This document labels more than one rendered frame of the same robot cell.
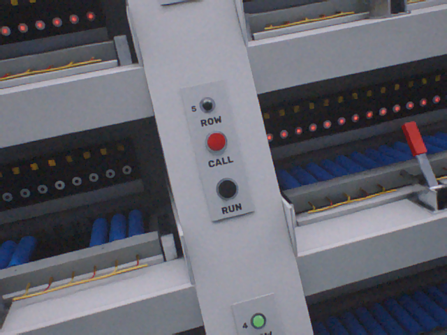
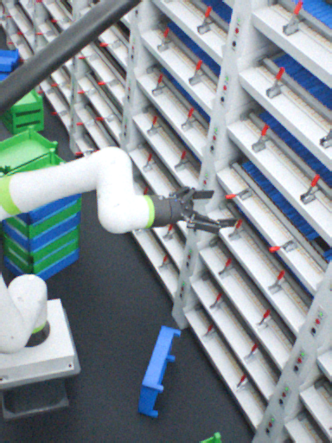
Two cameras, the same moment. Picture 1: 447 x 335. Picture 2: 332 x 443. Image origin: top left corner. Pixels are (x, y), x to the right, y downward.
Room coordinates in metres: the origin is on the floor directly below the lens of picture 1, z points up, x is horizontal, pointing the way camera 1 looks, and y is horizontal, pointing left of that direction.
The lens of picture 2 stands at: (-0.57, -0.90, 2.17)
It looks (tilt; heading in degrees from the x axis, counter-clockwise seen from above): 41 degrees down; 66
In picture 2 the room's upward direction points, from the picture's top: 9 degrees clockwise
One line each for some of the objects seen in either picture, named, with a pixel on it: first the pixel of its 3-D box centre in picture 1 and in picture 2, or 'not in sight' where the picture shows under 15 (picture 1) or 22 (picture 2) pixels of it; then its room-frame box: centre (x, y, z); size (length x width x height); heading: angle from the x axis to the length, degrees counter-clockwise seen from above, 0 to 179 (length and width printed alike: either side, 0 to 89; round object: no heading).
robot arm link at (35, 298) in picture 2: not in sight; (26, 305); (-0.42, 0.49, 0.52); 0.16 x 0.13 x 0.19; 60
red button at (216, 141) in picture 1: (216, 142); not in sight; (0.38, 0.00, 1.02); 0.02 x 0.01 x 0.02; 98
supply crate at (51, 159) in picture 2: not in sight; (41, 178); (-0.25, 1.19, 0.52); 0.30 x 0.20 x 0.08; 31
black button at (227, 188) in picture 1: (227, 188); not in sight; (0.38, 0.00, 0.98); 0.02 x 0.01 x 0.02; 98
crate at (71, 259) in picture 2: not in sight; (42, 256); (-0.25, 1.19, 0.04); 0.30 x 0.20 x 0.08; 31
